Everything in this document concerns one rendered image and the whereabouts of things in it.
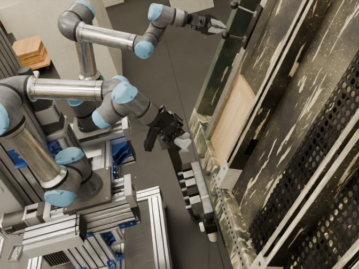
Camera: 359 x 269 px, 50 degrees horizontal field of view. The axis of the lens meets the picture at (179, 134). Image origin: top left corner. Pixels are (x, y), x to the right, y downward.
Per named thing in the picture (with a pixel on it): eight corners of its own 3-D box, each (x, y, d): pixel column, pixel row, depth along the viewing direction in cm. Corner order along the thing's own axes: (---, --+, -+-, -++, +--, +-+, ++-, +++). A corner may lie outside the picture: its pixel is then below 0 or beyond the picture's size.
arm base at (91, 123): (77, 135, 210) (70, 121, 204) (79, 119, 222) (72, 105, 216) (103, 128, 210) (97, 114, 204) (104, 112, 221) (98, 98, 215)
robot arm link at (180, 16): (177, 8, 168) (173, 26, 170) (187, 10, 170) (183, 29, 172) (173, 7, 175) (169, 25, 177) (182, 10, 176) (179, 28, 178)
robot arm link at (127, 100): (110, 88, 126) (128, 74, 122) (133, 107, 132) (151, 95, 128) (106, 104, 120) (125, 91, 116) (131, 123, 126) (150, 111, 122)
